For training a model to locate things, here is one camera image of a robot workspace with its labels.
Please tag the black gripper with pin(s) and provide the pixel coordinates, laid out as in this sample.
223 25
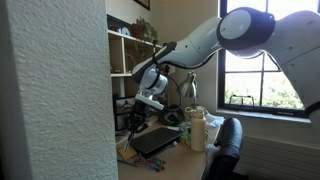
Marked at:
137 116

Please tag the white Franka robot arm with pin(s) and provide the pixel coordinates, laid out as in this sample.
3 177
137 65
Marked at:
200 43

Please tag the yellow notepad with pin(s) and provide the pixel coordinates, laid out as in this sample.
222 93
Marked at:
128 153

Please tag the black laptop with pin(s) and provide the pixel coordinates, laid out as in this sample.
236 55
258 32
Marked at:
156 140

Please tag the black headphones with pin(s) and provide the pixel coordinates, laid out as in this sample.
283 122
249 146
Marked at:
168 117

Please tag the dark microscope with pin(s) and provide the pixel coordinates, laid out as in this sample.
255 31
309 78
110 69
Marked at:
163 100

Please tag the green yellow patterned cloth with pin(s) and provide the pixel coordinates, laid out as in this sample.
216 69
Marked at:
184 133

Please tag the cream water bottle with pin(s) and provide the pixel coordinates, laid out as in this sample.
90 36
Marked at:
198 133

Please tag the silver desk lamp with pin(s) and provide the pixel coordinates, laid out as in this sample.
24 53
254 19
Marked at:
188 88

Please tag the white box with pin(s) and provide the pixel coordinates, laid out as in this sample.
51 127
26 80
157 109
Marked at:
172 69

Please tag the white crumpled papers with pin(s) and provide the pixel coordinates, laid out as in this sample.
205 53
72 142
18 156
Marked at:
213 120

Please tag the black office chair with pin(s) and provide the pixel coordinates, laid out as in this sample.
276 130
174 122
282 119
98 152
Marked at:
230 140

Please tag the white round ornament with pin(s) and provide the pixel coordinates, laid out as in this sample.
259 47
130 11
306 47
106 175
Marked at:
125 31

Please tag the green potted plant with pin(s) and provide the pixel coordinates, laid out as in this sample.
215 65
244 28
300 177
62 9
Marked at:
143 28

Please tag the black framed picture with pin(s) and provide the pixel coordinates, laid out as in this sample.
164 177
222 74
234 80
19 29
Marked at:
114 23

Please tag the black metal railing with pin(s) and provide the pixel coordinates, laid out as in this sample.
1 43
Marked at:
241 96

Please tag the white window sill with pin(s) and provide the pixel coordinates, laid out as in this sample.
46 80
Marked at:
260 115

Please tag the white radiator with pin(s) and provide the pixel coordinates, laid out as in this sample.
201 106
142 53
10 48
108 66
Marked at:
276 156

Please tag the black photo frame with group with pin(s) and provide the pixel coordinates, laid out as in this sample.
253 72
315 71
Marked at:
120 122

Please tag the black photo frame with bird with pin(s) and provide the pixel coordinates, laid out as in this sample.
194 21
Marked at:
121 104

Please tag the dark wall picture frame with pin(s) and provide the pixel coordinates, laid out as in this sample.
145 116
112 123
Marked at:
143 3

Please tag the black window frame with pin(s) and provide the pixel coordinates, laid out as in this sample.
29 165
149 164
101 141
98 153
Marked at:
266 109

